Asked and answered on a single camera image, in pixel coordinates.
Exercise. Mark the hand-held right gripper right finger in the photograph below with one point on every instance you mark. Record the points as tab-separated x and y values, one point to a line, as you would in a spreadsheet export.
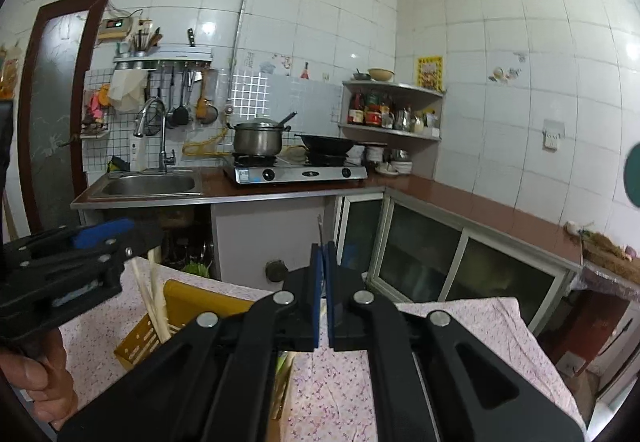
331	297

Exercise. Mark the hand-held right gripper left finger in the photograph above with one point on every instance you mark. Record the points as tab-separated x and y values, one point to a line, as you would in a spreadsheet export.
316	292

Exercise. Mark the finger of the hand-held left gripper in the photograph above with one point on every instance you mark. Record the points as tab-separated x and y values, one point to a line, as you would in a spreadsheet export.
75	279
100	232

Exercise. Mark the thin dark metal utensil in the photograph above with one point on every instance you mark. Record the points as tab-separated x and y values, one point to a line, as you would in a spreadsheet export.
319	232

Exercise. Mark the person's left hand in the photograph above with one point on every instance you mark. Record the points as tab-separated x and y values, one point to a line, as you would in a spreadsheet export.
45	387

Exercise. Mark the dark round knob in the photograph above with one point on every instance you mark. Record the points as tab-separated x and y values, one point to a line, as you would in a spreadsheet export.
275	270

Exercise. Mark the stainless steel sink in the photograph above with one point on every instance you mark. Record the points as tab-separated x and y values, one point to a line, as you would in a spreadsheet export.
150	184

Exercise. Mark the yellow green utensil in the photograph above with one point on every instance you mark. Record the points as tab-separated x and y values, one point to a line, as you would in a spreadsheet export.
285	372

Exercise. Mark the white bottle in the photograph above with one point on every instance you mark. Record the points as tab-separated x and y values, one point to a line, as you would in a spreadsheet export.
138	155

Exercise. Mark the pink floral tablecloth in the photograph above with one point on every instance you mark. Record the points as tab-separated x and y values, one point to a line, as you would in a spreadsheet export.
350	392

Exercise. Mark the green leafy vegetables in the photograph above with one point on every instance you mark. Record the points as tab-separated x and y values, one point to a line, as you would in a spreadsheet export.
197	268

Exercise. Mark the chrome faucet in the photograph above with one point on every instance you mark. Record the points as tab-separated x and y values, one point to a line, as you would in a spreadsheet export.
163	147

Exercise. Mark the kitchen cabinet with glass doors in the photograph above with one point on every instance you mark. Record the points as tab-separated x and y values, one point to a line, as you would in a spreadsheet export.
425	247

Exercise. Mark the steel gas stove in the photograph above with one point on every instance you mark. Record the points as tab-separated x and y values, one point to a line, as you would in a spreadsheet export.
300	172

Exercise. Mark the black hanging spatula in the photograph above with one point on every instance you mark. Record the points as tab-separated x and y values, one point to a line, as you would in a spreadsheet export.
180	115

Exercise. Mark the brown framed glass door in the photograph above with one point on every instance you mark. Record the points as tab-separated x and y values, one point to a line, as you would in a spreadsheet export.
55	97

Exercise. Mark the white hanging cloth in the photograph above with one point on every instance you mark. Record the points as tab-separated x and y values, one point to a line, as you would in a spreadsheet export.
126	90

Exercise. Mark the stack of white dishes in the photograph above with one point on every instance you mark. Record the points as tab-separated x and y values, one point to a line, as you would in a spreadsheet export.
395	162

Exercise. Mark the black wok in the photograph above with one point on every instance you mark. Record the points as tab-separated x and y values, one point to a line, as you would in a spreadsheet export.
327	143

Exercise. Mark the orange hanging ladle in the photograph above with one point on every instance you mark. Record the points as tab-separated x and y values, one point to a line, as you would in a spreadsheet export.
206	111

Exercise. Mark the steel cooking pot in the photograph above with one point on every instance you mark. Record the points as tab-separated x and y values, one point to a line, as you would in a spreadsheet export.
255	140

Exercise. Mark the orange hanging bag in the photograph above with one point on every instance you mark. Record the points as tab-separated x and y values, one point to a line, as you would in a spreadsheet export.
10	72

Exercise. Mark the red sauce bottle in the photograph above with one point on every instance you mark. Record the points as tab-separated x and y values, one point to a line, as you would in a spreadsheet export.
356	112

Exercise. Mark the red label jar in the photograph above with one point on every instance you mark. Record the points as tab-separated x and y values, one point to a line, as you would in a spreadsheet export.
373	113

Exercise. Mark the steel kettle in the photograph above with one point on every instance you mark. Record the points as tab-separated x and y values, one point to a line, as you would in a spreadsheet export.
403	120

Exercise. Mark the metal cup of chopsticks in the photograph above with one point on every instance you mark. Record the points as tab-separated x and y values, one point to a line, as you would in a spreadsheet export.
142	45

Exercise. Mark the grey corner shelf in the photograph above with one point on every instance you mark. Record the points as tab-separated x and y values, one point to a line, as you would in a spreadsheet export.
395	87

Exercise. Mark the dark small bowl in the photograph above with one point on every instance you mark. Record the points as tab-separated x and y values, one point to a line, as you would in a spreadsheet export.
361	76

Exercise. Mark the beige bowl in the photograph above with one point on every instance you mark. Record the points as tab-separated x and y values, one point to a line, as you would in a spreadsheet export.
381	74

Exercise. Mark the white floor socket box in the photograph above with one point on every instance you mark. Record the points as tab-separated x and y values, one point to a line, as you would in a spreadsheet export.
571	364

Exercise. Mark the red stool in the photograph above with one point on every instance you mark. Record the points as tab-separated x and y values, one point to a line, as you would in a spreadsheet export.
590	322

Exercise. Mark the woven basket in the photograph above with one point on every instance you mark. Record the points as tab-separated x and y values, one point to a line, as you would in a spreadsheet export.
610	252

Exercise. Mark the green round plate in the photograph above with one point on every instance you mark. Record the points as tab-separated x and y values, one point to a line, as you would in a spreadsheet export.
633	175

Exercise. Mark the metal wall utensil rack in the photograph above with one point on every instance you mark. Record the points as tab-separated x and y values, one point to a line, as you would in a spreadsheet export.
165	56

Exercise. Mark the beige wall control box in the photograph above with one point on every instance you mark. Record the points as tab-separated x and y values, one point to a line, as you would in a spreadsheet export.
115	28

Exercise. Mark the yellow wall poster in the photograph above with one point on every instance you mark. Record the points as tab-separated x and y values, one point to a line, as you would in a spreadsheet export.
430	73

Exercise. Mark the wall hook stickers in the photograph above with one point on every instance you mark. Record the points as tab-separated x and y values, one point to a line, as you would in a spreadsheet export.
502	75

